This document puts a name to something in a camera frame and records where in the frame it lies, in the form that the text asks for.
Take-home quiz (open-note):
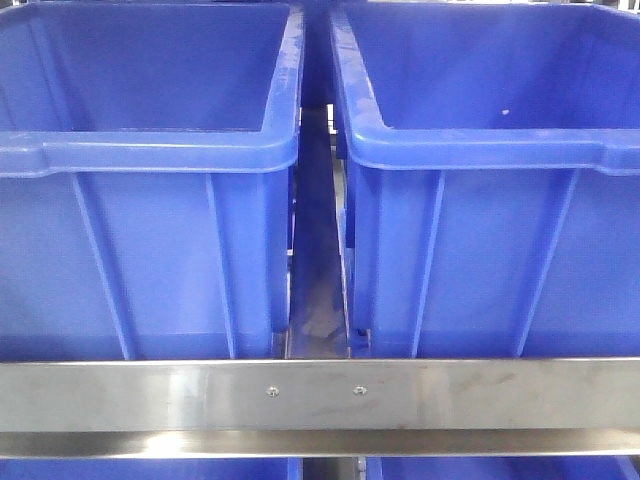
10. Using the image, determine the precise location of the blue plastic bin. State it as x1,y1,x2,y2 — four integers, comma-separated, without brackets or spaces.
1,1,305,361
330,2,639,358

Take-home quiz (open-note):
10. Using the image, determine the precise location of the blue plastic bin front left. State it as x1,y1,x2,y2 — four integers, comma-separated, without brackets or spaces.
1,1,305,361

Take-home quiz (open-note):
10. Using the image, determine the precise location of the blue plastic bin lower shelf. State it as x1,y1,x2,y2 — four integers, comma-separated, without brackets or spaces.
1,458,302,479

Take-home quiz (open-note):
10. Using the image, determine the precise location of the blue plastic bin front right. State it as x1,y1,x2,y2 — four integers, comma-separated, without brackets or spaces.
330,2,639,358

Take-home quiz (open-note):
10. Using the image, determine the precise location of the steel shelf front rail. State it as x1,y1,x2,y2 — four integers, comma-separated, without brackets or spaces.
1,358,639,458

